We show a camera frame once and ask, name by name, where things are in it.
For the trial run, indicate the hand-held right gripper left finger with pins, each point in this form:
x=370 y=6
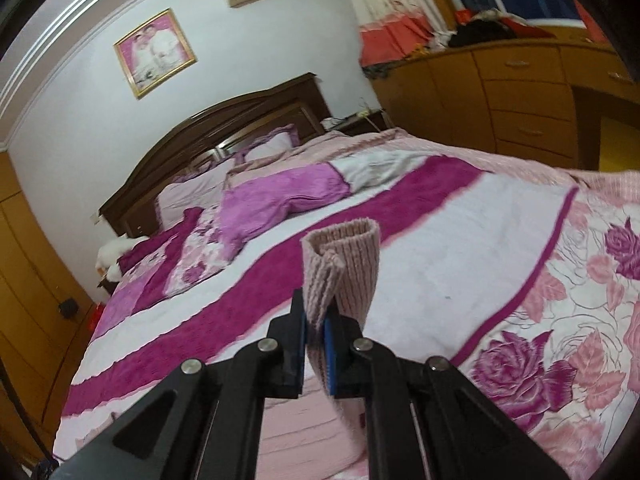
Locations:
x=300 y=332

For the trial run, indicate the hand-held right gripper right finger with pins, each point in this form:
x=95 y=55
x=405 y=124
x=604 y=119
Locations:
x=330 y=360

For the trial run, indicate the pink knit sweater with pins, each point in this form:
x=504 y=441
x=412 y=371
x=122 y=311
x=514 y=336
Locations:
x=345 y=270

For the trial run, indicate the pile of clothes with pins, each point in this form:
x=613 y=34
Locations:
x=480 y=32

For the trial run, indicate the purple velvet floral quilt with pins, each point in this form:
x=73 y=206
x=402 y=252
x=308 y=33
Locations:
x=280 y=195

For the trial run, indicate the floral striped bedspread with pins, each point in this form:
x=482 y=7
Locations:
x=450 y=270

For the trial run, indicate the lilac pillow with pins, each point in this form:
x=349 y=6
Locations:
x=272 y=145
x=190 y=190

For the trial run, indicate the white plush toy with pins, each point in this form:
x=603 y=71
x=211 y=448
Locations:
x=115 y=252

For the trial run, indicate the red paper item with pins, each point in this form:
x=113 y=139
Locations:
x=92 y=317

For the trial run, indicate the dark wooden nightstand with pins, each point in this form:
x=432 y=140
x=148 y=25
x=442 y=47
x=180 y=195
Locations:
x=360 y=122

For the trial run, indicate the dark wooden headboard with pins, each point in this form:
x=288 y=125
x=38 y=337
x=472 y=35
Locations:
x=240 y=110

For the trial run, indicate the small black device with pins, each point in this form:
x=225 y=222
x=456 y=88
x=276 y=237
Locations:
x=68 y=309

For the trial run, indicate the pink checkered blanket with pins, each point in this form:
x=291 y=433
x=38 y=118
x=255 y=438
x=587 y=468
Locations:
x=500 y=160

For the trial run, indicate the wooden wardrobe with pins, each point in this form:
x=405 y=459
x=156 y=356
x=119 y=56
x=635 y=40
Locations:
x=30 y=285

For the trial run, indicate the wooden dresser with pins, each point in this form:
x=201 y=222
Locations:
x=500 y=85

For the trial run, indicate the framed photo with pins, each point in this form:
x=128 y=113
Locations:
x=152 y=50

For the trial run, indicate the floral curtain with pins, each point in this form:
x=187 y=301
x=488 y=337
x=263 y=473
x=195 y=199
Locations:
x=390 y=10

